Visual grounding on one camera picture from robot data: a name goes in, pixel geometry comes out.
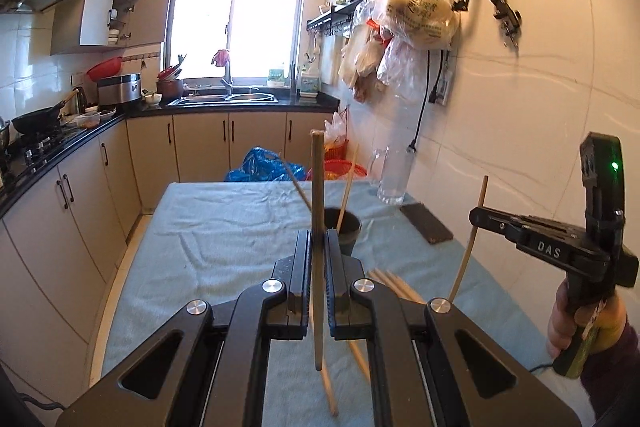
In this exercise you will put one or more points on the clear bag of red items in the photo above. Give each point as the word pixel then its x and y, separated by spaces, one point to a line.
pixel 335 132

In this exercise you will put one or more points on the metal kettle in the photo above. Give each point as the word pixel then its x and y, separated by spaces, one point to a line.
pixel 80 99

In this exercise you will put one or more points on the black countertop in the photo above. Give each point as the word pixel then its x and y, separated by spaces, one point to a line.
pixel 150 111

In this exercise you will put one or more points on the beige lower cabinets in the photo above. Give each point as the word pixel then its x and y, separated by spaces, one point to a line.
pixel 200 147

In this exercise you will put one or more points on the black wall shelf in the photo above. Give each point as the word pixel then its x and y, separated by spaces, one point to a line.
pixel 332 14

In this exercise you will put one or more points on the dark chopstick cup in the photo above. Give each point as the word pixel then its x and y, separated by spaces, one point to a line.
pixel 350 232

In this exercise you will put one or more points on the clear glass mug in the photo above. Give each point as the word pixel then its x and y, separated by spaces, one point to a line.
pixel 395 182

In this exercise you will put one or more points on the person's right forearm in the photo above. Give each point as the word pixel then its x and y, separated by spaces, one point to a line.
pixel 615 377

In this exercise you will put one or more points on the green box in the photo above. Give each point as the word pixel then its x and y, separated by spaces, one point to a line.
pixel 276 78

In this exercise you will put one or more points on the kitchen window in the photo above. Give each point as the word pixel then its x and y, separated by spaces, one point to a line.
pixel 250 17

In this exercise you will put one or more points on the silver rice cooker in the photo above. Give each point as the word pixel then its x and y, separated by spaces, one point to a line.
pixel 119 92

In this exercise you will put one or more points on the red kitchen utensils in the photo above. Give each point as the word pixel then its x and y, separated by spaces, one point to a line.
pixel 171 71

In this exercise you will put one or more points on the wooden chopstick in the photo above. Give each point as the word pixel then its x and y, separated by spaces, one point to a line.
pixel 297 187
pixel 347 187
pixel 360 362
pixel 465 262
pixel 330 387
pixel 392 286
pixel 376 279
pixel 406 288
pixel 317 182

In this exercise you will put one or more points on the small white bowl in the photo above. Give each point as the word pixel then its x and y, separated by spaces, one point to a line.
pixel 152 99

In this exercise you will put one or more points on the stacked bowls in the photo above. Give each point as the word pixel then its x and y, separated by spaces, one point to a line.
pixel 115 32

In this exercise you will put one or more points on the metal faucet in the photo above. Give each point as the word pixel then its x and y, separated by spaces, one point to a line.
pixel 228 79

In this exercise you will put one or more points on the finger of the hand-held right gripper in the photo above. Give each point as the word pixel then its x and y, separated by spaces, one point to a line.
pixel 487 216

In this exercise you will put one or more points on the blue plastic bag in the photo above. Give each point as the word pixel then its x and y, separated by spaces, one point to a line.
pixel 260 164

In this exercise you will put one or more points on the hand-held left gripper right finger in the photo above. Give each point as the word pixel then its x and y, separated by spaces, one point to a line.
pixel 330 267

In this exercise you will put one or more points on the steel sink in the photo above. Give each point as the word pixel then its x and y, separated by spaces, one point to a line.
pixel 220 98

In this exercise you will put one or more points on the clear plastic bag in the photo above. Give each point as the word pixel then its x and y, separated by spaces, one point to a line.
pixel 400 62

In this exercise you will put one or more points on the open wall cabinet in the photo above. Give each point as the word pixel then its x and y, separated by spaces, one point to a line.
pixel 145 19

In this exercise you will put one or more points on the person's right hand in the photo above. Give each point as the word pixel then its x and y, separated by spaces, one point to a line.
pixel 560 322

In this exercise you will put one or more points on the white pump bottle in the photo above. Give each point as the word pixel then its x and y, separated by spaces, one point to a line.
pixel 309 82

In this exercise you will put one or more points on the pink cloth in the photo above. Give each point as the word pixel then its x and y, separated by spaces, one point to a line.
pixel 221 57

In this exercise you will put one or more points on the bag of brown contents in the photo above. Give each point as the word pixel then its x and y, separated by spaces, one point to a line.
pixel 367 89

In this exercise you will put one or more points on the light blue table cloth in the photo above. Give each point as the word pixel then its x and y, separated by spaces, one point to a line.
pixel 225 247

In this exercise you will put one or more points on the black wok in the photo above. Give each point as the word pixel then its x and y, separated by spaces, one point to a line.
pixel 35 119

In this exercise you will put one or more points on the black smartphone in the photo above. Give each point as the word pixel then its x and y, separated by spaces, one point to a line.
pixel 425 222

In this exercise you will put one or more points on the food container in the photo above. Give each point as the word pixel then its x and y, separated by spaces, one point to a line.
pixel 87 121

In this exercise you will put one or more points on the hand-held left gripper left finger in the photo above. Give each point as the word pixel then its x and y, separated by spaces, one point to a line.
pixel 305 267

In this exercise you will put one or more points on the dark red pot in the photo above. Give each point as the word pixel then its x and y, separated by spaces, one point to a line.
pixel 170 91

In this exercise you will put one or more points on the red colander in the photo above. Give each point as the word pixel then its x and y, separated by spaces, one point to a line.
pixel 104 68

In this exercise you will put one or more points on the gas stove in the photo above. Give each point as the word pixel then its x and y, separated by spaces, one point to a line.
pixel 45 144

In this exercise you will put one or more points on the red plastic basket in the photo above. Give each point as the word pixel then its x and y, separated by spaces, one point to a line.
pixel 335 169

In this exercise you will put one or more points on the white plastic bag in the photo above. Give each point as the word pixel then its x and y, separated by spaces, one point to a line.
pixel 357 57

